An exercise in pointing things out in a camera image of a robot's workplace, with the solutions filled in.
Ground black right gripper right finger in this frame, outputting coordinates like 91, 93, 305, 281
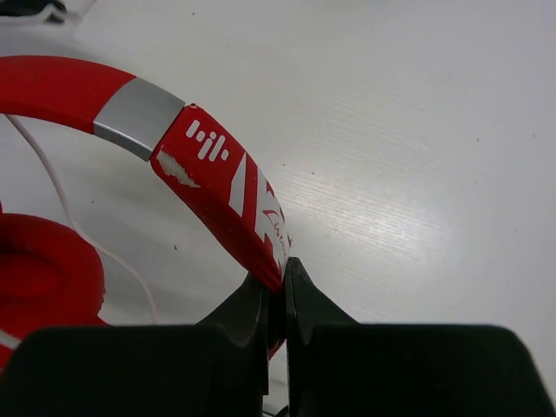
283, 258, 555, 416

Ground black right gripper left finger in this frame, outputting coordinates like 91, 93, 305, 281
1, 276, 266, 416

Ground red headphones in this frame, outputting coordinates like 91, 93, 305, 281
1, 56, 291, 362

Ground grey white headphones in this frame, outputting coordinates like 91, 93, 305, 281
1, 0, 96, 26

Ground white headphone cable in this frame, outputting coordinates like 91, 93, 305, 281
0, 115, 160, 348

